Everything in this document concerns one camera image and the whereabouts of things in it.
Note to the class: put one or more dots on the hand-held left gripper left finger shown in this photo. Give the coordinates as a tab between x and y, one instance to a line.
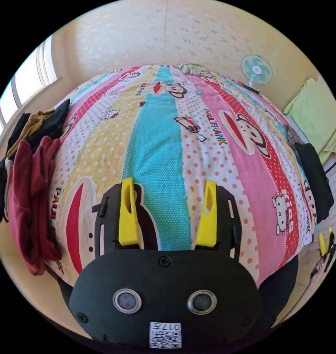
127	218

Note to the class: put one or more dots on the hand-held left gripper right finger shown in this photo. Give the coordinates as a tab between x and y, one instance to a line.
207	221

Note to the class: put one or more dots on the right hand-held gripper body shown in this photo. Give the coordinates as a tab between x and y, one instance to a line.
330	253

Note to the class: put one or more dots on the person's right hand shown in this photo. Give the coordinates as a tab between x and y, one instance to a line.
319	267

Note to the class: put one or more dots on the folded black garment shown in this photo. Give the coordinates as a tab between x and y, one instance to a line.
313	177

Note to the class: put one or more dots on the bed with cartoon printed sheet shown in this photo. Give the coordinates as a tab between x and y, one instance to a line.
162	143

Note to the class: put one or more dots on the pile of clothes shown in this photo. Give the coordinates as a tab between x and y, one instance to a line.
29	193

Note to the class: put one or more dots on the light green cloth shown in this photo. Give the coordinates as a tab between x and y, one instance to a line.
313	116

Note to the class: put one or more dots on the floral pillow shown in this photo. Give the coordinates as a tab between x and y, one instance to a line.
192	67

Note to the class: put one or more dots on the white and teal fan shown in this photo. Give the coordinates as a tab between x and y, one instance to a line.
256	70

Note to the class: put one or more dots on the window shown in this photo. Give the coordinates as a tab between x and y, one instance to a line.
24	80

